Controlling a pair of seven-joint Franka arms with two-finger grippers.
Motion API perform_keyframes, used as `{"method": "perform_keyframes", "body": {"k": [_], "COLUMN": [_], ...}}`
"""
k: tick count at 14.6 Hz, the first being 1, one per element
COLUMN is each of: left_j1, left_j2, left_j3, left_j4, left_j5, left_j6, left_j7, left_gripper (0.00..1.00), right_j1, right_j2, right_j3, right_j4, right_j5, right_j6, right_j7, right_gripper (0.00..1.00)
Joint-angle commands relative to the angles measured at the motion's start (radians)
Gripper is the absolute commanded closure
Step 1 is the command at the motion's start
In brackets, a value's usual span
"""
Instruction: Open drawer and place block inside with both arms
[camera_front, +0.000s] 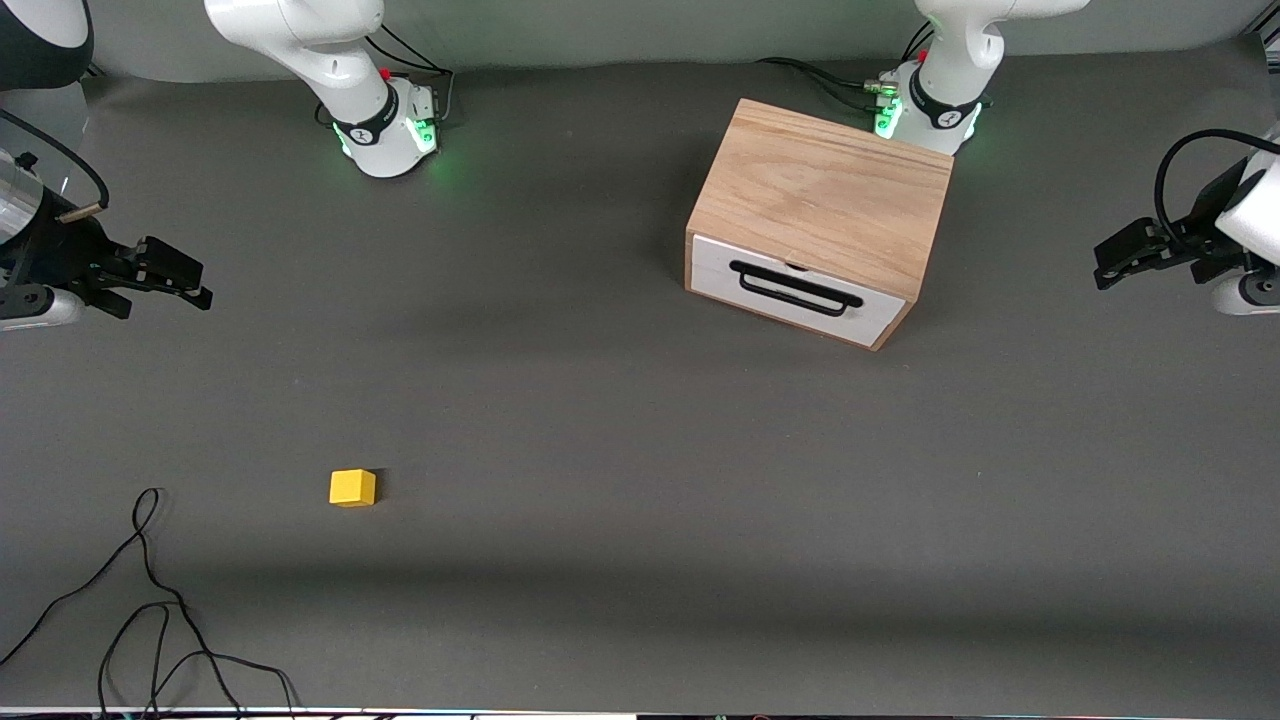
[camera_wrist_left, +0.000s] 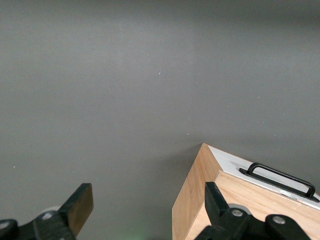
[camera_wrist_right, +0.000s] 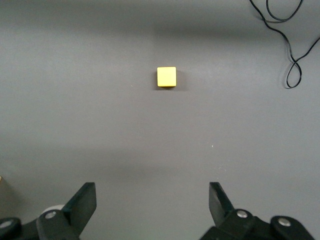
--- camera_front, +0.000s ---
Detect yellow cube block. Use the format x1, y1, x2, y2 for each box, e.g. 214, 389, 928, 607
329, 468, 378, 509

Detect white-fronted drawer with black handle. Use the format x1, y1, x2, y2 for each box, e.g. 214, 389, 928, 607
690, 234, 909, 349

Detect wooden drawer cabinet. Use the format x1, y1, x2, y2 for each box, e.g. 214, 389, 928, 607
684, 97, 956, 352

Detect dark grey table mat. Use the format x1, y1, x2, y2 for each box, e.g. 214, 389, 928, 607
0, 35, 1280, 713

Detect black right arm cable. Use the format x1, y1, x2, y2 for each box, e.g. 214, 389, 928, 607
0, 106, 111, 225

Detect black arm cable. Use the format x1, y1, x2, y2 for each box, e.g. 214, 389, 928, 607
0, 106, 111, 225
1154, 128, 1280, 251

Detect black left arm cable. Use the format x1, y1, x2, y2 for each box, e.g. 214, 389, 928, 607
1154, 128, 1280, 251

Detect loose thin black cable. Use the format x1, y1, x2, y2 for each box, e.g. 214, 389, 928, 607
0, 487, 299, 719

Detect black right arm base cables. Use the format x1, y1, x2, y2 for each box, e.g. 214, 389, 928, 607
362, 25, 457, 129

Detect black arm base cables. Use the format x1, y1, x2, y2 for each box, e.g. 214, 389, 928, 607
362, 25, 457, 129
755, 22, 936, 113

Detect black left arm base cables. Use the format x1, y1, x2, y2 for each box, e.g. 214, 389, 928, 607
755, 22, 936, 113

